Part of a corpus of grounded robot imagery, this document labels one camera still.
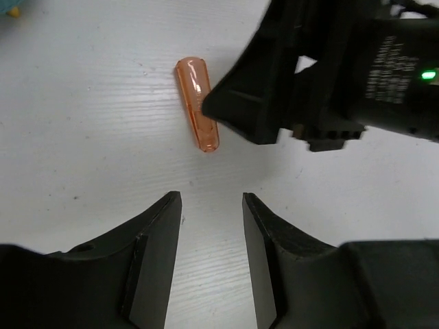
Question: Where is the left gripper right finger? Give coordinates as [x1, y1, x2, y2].
[242, 193, 334, 328]

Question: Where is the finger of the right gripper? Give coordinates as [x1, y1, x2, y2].
[202, 29, 298, 145]

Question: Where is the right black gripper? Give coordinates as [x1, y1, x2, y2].
[257, 1, 438, 152]

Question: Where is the teal round organizer container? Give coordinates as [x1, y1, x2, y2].
[0, 0, 22, 18]

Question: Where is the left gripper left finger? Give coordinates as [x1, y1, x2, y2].
[50, 191, 181, 328]

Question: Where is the orange translucent eraser case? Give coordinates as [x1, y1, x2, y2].
[174, 57, 220, 153]

